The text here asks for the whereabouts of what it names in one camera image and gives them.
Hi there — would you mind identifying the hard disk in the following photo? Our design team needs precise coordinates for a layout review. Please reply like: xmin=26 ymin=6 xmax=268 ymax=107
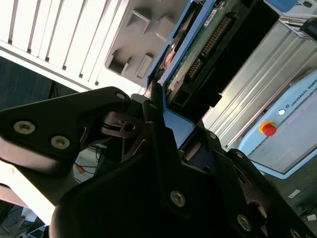
xmin=147 ymin=0 xmax=282 ymax=152

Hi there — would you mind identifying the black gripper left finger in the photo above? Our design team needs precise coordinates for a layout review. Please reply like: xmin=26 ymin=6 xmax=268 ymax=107
xmin=0 ymin=81 xmax=191 ymax=219

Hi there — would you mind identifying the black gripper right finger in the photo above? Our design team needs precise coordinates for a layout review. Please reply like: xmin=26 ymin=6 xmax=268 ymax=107
xmin=203 ymin=127 xmax=317 ymax=238

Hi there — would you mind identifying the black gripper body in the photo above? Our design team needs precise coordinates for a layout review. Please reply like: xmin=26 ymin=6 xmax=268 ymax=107
xmin=49 ymin=148 xmax=250 ymax=238

